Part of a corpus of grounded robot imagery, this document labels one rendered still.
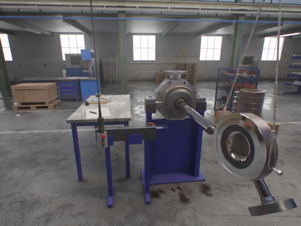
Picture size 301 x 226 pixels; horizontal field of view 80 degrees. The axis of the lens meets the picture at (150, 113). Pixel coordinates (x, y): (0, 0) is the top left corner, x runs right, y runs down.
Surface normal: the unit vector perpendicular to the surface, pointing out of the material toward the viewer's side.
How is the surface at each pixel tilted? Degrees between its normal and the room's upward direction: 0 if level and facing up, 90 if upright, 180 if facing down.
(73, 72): 90
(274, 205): 50
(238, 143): 90
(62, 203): 0
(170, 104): 90
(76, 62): 90
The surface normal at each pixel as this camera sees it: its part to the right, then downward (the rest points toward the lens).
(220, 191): 0.00, -0.96
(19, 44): 0.10, 0.29
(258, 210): -0.89, -0.08
